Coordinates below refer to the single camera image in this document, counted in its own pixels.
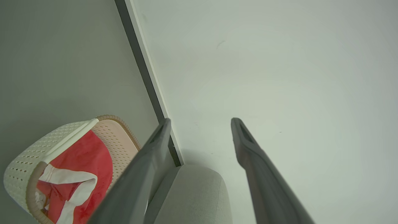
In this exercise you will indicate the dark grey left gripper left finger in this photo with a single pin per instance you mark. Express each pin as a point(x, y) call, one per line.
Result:
point(133, 186)

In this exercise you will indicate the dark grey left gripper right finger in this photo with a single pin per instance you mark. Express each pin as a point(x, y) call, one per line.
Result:
point(267, 186)

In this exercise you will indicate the red garment with white trim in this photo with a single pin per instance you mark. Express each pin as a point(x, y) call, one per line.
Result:
point(80, 155)

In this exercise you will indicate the white perforated laundry basket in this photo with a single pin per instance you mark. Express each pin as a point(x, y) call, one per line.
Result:
point(25, 161)

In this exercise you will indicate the black and white baseboard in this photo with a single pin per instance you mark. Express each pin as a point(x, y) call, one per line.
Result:
point(136, 46)

